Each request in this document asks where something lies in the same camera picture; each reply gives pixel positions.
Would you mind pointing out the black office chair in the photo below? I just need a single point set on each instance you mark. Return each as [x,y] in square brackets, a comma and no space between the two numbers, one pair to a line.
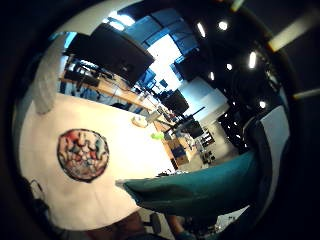
[155,222]

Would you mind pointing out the white cloth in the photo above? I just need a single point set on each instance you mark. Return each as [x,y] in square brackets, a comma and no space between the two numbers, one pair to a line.
[48,80]

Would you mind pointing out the white tape roll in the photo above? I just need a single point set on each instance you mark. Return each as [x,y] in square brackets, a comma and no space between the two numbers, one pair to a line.
[139,121]

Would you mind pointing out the small green object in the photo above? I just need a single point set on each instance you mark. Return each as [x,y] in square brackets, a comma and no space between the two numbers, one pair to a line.
[157,135]

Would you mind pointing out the long wooden desk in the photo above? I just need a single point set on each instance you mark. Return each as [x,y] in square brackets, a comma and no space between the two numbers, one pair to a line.
[116,90]

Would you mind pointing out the teal cloth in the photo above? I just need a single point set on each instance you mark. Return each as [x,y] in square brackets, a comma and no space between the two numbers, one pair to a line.
[200,190]

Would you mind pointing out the large black monitor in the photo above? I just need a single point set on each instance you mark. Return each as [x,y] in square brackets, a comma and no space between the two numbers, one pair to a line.
[120,53]

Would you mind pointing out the the person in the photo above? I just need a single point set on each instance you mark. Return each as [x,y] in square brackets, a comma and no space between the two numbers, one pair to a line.
[271,143]

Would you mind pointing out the group of ceiling lamps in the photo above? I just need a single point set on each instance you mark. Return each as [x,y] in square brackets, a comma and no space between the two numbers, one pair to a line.
[252,60]

